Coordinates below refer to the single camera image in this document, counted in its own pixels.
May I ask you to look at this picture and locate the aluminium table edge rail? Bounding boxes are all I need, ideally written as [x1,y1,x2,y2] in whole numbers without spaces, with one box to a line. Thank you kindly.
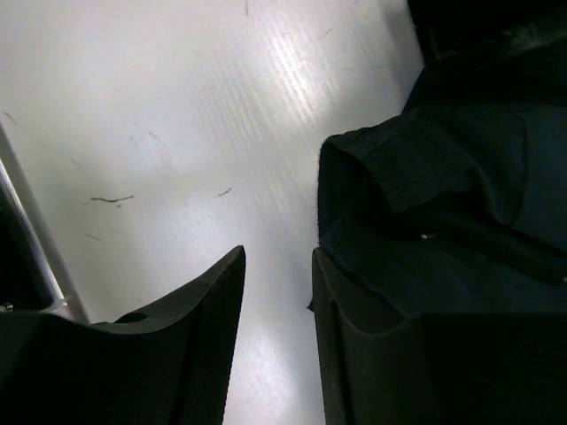
[1,132,89,323]

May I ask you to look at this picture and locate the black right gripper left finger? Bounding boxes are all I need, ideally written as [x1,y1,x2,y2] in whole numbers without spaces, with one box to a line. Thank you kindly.
[1,246,245,424]

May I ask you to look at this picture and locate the dark navy shorts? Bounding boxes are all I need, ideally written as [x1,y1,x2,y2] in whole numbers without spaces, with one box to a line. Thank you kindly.
[317,1,566,315]

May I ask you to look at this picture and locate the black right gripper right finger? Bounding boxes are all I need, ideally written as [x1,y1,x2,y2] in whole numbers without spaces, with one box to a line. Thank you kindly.
[312,250,566,424]

